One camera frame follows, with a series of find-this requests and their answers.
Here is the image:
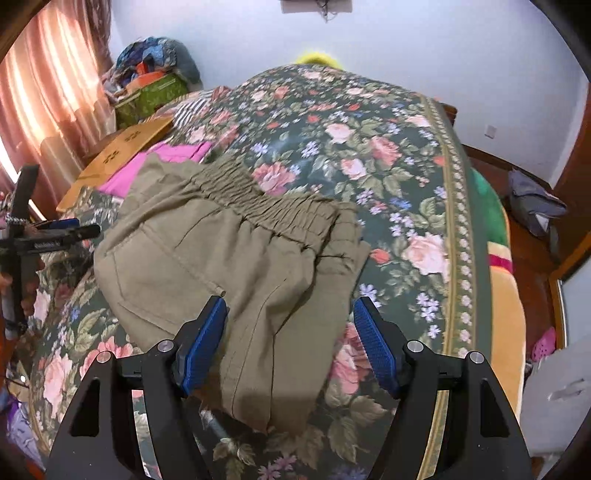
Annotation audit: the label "pink garment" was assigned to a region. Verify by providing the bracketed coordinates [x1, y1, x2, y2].
[99, 140, 214, 197]

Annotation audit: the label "pile of clothes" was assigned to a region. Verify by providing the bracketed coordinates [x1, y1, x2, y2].
[102, 37, 202, 95]

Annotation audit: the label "colourful fleece blanket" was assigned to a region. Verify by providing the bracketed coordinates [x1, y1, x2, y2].
[471, 168, 528, 402]

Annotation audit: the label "grey backpack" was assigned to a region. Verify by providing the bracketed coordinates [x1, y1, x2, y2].
[508, 170, 568, 238]

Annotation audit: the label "bamboo lap desk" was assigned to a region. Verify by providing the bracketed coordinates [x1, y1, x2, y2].
[56, 115, 175, 213]

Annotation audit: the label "floral bedspread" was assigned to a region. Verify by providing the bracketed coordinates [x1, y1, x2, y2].
[28, 64, 481, 480]

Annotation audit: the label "yellow foam tube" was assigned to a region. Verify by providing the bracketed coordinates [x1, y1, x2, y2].
[295, 52, 345, 71]

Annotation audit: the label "purple cloth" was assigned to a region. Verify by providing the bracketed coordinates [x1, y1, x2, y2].
[0, 392, 43, 464]

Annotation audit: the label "person's left hand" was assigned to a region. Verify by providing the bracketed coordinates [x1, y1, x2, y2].
[21, 256, 47, 320]

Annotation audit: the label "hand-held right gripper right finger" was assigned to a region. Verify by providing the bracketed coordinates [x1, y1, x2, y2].
[352, 296, 532, 480]

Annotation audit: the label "striped cloth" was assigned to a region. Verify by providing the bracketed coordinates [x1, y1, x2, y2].
[173, 87, 232, 128]

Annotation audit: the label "orange sheer curtain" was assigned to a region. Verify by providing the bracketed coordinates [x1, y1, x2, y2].
[0, 0, 116, 185]

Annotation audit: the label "green storage bag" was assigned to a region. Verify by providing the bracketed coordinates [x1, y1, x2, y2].
[115, 74, 190, 131]

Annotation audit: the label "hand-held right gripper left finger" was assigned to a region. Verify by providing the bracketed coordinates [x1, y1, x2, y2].
[46, 295, 230, 480]

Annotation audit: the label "pink clog shoes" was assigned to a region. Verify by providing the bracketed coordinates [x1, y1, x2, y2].
[531, 327, 557, 364]

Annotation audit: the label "olive green pants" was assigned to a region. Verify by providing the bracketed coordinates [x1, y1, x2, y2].
[93, 152, 371, 433]

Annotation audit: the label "white wardrobe door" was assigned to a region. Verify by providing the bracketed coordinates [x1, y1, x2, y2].
[560, 263, 591, 344]

